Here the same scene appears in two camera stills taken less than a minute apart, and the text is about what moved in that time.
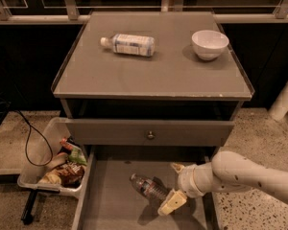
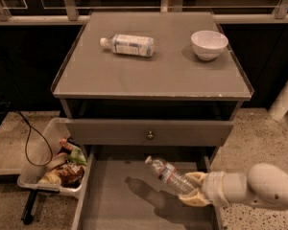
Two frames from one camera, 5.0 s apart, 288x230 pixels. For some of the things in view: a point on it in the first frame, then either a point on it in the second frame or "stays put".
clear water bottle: [153, 188] to [177, 179]
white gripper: [186, 180] to [213, 188]
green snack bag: [76, 153] stays put
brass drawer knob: [151, 135] stays put
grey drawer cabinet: [144, 90] stays put
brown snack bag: [68, 173] stays put
